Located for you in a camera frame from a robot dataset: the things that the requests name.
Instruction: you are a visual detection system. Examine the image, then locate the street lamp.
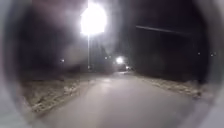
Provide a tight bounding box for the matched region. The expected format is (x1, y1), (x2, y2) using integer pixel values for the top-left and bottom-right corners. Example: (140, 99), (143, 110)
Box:
(79, 1), (109, 72)
(115, 56), (125, 66)

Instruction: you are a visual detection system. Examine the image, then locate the grey asphalt path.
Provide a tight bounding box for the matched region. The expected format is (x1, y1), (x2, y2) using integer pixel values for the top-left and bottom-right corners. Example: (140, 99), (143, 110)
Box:
(34, 73), (209, 128)

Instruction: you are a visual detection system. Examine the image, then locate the pale grass verge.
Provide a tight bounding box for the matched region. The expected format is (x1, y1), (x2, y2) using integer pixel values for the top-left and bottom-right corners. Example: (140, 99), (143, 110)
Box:
(132, 74), (214, 101)
(19, 73), (99, 115)

